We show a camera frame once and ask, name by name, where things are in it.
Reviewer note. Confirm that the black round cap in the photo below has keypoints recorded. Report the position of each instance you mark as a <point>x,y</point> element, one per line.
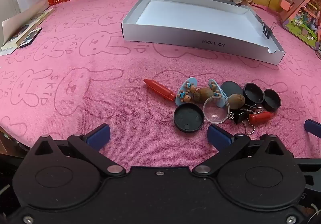
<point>253,93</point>
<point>272,100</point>

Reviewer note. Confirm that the thin black disc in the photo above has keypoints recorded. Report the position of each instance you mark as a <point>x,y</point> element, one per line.
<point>230,87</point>

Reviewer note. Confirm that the wide black lid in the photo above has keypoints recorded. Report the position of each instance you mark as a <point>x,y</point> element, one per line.
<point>188,117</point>

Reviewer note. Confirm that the black flat device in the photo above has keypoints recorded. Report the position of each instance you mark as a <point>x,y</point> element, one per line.
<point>30,37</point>

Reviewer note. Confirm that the brown acorn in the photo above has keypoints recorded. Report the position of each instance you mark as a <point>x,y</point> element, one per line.
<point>235,101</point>
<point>202,95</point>

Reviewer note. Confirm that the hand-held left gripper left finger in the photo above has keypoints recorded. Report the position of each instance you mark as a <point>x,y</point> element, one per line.
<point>99,135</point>

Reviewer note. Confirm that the grey cardboard box tray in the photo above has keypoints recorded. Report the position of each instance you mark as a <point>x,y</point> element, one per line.
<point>200,18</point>

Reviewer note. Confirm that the black binder clip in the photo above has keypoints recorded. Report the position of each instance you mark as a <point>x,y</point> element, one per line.
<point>240,117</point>
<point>267,31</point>

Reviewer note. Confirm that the pink cardboard toy house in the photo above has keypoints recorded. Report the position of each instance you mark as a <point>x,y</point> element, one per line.
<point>301,25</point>

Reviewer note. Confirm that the pink rabbit print blanket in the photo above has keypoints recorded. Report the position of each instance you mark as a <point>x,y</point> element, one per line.
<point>75,113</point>

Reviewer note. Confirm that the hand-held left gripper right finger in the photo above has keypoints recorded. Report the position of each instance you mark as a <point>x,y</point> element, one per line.
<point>218,136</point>

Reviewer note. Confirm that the blue bear hair clip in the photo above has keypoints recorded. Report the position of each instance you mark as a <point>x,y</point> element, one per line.
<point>218,91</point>
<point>184,94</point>

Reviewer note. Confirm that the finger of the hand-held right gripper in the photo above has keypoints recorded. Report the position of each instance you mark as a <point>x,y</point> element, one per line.
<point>313,127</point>

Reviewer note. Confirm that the red plastic crayon piece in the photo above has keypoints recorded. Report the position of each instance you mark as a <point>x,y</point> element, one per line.
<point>160,89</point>
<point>260,116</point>

